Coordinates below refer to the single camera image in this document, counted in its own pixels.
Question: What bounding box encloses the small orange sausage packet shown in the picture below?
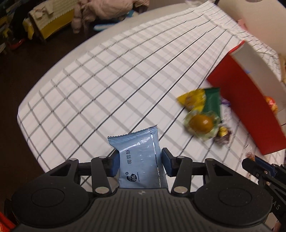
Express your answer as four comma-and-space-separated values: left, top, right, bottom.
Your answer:
245, 151, 255, 161

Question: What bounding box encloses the light blue snack packet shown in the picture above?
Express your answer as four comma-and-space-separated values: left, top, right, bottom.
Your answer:
108, 125, 168, 188

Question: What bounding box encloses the braised egg clear packet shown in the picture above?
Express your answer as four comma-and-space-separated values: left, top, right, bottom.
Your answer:
183, 110, 221, 141

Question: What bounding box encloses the yellow snack packet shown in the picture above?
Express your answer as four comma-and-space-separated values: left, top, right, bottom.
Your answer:
177, 89, 206, 112

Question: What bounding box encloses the green snack packet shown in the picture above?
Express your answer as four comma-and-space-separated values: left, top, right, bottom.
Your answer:
202, 87, 221, 123

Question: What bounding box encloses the dark purple candy packet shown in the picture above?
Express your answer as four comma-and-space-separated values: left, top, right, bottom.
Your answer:
214, 126, 232, 145

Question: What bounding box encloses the red chips snack bag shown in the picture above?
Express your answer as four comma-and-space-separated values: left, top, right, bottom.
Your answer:
264, 96, 278, 115

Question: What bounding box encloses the red white cardboard box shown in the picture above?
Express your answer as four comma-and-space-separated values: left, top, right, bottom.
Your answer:
207, 41, 285, 155

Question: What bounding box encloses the white black checkered tablecloth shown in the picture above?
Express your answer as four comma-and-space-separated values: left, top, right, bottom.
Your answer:
17, 2, 281, 175

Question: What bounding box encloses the pink puffy jacket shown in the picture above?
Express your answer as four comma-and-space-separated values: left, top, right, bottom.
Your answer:
71, 0, 150, 34

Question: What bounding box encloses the yellow cushioned seat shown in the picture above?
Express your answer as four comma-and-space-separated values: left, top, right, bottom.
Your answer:
23, 0, 77, 40

